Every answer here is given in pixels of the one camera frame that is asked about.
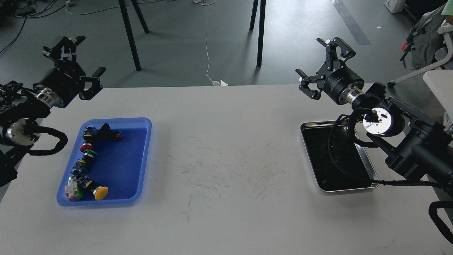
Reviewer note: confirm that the silver metal tray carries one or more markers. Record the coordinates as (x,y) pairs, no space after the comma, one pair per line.
(338,165)

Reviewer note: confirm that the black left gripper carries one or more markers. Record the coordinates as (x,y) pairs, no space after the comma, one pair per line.
(68,80)

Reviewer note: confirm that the black table leg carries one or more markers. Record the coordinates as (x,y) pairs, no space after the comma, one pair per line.
(261,4)
(129,32)

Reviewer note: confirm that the blue plastic tray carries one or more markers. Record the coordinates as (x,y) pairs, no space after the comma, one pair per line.
(120,165)

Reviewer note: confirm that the grey backpack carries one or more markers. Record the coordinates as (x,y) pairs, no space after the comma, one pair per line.
(423,39)

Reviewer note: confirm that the yellow push button switch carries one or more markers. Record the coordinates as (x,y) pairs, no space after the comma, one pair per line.
(97,190)

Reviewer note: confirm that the green white switch block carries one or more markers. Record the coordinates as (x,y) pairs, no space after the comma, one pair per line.
(72,192)

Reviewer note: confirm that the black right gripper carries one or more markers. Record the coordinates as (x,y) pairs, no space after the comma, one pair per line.
(336,77)

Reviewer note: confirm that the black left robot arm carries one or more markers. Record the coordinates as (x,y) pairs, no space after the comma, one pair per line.
(21,107)

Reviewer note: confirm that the green push button switch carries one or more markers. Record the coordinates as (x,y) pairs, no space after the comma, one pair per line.
(86,161)

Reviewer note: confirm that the red push button switch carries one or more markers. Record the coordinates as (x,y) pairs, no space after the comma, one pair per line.
(87,146)

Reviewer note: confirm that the black right table leg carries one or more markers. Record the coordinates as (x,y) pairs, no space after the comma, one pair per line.
(261,4)

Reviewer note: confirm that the white cardboard box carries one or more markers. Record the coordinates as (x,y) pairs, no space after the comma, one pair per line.
(394,6)

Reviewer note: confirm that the white side table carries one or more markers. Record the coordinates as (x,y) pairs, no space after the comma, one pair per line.
(440,83)

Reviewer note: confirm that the black left table leg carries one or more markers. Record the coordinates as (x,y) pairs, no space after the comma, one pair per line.
(129,32)

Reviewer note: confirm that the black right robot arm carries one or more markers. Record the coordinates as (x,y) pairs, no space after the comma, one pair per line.
(382,141)

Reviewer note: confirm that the white office chair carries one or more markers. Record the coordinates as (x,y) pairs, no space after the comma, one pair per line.
(442,55)

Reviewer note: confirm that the black red industrial part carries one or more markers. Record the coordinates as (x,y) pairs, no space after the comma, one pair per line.
(106,133)

